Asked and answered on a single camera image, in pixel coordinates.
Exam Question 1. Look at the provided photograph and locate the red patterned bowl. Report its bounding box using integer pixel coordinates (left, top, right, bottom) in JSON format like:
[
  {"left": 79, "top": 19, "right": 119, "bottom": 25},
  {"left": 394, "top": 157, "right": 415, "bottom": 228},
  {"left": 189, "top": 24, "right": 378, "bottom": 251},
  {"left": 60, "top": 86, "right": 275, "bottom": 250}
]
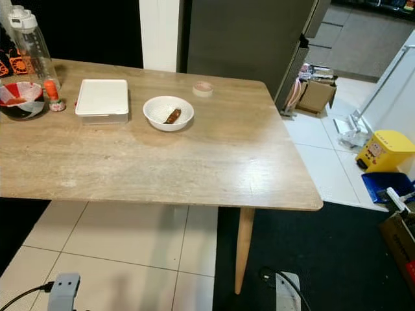
[{"left": 0, "top": 81, "right": 45, "bottom": 120}]

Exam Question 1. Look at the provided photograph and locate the yellow plastic box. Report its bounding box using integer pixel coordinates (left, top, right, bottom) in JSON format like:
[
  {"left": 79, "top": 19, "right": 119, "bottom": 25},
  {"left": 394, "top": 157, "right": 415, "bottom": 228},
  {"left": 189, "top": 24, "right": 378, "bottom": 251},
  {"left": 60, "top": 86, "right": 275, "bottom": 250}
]
[{"left": 355, "top": 130, "right": 415, "bottom": 174}]

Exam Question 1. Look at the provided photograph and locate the blue plastic bin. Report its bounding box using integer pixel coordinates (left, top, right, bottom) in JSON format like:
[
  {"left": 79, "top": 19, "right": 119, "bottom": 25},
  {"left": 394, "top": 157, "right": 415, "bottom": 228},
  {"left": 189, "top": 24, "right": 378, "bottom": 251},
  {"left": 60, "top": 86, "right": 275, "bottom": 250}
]
[{"left": 361, "top": 172, "right": 415, "bottom": 205}]

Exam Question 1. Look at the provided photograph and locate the brown sausage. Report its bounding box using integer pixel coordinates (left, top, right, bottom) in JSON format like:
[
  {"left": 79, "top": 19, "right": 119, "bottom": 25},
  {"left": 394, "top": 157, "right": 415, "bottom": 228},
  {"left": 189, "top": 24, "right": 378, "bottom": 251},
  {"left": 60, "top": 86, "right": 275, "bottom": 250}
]
[{"left": 165, "top": 108, "right": 182, "bottom": 125}]

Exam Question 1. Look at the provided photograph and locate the clear water bottle white cap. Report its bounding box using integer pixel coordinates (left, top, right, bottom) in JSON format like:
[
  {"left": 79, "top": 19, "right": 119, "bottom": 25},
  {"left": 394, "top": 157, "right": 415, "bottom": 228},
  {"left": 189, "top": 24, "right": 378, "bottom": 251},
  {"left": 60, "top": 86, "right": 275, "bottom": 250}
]
[{"left": 8, "top": 5, "right": 62, "bottom": 88}]

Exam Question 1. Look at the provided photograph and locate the black floor mat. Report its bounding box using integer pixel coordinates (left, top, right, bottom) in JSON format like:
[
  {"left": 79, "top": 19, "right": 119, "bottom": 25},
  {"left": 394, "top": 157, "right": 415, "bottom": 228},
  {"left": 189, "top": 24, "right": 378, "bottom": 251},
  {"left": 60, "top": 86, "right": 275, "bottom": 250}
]
[{"left": 211, "top": 204, "right": 415, "bottom": 311}]

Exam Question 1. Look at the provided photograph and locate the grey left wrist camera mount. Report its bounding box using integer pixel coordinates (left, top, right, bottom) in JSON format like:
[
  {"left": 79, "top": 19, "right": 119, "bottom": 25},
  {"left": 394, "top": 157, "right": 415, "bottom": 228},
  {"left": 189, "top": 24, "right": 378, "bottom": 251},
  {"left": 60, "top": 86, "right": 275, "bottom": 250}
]
[{"left": 47, "top": 273, "right": 82, "bottom": 311}]

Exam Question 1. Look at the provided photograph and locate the black exercise mat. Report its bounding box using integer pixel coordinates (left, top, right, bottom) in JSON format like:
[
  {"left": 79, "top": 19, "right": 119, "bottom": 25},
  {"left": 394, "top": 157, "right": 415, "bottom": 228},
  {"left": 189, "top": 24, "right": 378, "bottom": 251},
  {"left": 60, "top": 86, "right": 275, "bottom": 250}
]
[{"left": 0, "top": 198, "right": 51, "bottom": 289}]

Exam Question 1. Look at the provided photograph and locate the small orange bottle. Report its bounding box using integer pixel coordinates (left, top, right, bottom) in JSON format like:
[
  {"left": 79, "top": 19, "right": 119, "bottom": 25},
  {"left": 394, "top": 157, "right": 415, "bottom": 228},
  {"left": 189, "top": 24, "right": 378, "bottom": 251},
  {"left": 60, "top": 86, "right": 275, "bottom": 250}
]
[{"left": 44, "top": 79, "right": 67, "bottom": 112}]

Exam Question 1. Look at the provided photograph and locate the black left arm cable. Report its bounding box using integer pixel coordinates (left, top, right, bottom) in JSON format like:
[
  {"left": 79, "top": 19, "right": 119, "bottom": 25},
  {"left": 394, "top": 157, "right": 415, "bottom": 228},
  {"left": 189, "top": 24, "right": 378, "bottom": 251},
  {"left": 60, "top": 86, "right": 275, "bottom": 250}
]
[{"left": 0, "top": 282, "right": 54, "bottom": 311}]

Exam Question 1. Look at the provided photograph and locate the light wooden dining table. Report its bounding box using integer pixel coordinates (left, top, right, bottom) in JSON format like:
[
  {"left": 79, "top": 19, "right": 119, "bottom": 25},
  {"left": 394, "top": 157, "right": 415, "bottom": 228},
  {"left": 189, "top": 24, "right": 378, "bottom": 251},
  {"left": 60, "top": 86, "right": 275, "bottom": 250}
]
[{"left": 0, "top": 58, "right": 324, "bottom": 295}]

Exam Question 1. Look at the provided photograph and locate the silver grey fridge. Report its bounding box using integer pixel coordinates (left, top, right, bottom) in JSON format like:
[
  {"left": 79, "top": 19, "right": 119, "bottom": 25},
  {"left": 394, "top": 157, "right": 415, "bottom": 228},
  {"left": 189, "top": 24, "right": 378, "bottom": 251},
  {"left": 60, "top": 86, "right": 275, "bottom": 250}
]
[{"left": 178, "top": 0, "right": 331, "bottom": 111}]

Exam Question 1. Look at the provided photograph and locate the white bowl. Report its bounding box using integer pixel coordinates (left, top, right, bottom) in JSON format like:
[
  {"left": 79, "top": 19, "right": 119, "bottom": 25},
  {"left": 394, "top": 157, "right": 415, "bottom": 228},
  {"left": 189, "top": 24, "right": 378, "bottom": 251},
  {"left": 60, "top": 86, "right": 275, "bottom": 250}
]
[{"left": 143, "top": 95, "right": 195, "bottom": 132}]

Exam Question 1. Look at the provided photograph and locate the orange black device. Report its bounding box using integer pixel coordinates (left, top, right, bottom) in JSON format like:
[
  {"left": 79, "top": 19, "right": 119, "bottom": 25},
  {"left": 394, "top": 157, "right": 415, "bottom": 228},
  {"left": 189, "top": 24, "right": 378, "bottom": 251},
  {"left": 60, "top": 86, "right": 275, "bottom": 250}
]
[
  {"left": 10, "top": 49, "right": 34, "bottom": 75},
  {"left": 0, "top": 52, "right": 15, "bottom": 77}
]

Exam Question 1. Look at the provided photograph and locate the white lidded container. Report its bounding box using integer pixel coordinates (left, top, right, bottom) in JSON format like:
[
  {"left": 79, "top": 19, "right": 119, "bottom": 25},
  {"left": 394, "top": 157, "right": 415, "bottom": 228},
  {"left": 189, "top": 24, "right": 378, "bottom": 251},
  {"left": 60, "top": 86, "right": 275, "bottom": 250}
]
[{"left": 75, "top": 78, "right": 130, "bottom": 125}]

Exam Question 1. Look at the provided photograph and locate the grey long-handled cleaning tool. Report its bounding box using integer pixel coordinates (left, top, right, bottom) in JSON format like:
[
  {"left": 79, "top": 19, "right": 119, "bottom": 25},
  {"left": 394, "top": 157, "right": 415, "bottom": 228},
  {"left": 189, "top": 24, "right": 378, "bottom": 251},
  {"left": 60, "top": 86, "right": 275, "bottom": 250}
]
[{"left": 334, "top": 49, "right": 415, "bottom": 153}]

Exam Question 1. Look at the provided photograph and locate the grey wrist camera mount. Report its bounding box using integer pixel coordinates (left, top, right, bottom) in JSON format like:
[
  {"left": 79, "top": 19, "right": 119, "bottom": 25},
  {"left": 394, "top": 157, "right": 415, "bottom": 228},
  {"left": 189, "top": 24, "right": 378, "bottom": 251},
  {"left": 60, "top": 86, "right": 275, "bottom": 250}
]
[
  {"left": 276, "top": 272, "right": 302, "bottom": 311},
  {"left": 47, "top": 273, "right": 82, "bottom": 311}
]

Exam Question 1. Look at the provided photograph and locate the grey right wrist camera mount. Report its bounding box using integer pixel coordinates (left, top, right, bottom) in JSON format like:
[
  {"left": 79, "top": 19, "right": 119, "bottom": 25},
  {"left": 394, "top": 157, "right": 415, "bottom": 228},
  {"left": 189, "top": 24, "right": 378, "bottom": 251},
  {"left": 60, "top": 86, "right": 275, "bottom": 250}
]
[{"left": 276, "top": 272, "right": 302, "bottom": 311}]

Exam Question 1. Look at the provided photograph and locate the beige tape roll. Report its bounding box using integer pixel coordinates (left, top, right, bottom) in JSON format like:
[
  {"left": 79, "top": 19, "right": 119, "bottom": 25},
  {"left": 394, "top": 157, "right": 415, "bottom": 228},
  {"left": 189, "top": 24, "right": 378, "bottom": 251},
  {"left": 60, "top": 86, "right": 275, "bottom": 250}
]
[{"left": 192, "top": 81, "right": 214, "bottom": 98}]

